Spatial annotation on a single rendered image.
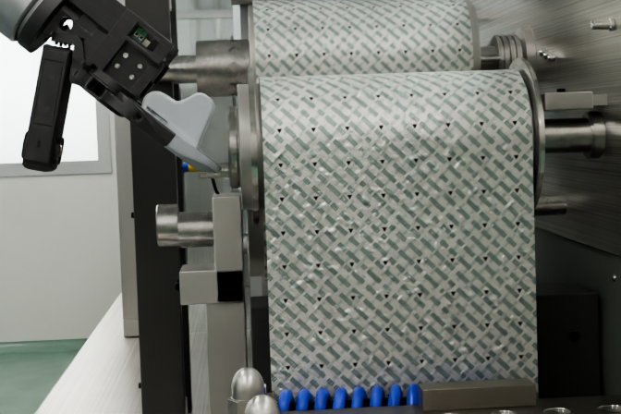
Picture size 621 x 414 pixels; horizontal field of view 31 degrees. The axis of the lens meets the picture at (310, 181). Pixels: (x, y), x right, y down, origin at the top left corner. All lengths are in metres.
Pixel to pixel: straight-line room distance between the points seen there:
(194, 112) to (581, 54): 0.38
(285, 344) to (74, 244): 5.68
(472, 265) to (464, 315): 0.04
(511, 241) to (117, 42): 0.39
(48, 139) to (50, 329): 5.72
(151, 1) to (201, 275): 0.39
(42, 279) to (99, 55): 5.70
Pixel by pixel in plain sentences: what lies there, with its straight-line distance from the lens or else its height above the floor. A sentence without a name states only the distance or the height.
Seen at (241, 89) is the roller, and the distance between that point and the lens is 1.00.
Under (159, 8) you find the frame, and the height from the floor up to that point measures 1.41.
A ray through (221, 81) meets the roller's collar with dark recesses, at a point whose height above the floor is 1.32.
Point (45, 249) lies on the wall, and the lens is 6.66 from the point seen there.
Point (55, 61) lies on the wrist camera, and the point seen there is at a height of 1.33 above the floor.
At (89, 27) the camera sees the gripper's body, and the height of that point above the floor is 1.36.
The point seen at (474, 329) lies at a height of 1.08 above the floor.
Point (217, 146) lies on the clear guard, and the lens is 2.00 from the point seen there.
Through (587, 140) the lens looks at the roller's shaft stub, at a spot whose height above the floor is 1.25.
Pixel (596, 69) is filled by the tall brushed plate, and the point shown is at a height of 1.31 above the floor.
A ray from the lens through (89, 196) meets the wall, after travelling 6.60.
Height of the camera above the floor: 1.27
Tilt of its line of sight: 3 degrees down
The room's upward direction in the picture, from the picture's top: 2 degrees counter-clockwise
